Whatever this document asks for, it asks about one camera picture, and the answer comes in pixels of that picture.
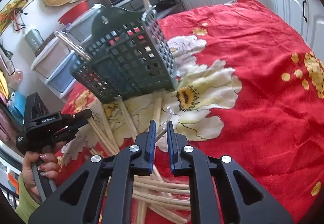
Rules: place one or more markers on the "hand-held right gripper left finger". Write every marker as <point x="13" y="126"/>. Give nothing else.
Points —
<point x="152" y="145"/>

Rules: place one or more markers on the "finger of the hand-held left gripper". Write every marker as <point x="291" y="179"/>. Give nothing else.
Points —
<point x="67" y="133"/>
<point x="78" y="115"/>

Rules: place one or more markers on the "green hanging bag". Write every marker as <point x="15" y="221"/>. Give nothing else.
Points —
<point x="33" y="40"/>

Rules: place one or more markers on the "blue plastic drawer unit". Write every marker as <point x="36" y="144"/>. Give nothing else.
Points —
<point x="81" y="26"/>

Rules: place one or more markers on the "brown wicker basket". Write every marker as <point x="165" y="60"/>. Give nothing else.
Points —
<point x="41" y="47"/>

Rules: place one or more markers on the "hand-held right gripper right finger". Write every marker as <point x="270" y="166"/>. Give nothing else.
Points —
<point x="170" y="148"/>

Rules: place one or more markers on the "white kitchen cabinets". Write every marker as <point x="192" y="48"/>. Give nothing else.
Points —
<point x="291" y="3"/>

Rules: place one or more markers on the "red floral blanket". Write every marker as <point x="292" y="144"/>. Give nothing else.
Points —
<point x="253" y="87"/>

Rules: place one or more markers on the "light blue board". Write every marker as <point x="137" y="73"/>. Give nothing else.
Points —
<point x="17" y="102"/>

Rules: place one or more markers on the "beige plastic drawer unit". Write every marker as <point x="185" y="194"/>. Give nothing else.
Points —
<point x="50" y="59"/>

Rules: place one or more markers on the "yellow hanging cloths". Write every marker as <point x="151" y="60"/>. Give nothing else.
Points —
<point x="3" y="84"/>

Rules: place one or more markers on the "plastic-wrapped wooden chopstick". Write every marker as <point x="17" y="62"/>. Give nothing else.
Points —
<point x="168" y="112"/>

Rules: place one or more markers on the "person's left forearm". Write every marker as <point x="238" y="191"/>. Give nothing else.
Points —
<point x="26" y="203"/>

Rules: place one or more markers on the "pile of wooden chopsticks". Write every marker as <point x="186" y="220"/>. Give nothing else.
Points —
<point x="162" y="188"/>

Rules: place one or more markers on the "red plastic colander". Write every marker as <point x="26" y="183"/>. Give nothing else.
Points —
<point x="76" y="11"/>

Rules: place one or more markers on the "person's left hand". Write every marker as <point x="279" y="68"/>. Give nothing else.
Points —
<point x="30" y="170"/>

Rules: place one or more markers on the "pink round hanging pouch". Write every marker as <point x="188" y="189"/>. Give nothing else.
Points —
<point x="18" y="76"/>

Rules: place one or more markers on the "green plastic utensil basket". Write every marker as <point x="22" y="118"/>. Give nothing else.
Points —
<point x="126" y="67"/>

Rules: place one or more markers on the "wide fruit wall poster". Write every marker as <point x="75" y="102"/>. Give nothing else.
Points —
<point x="15" y="6"/>

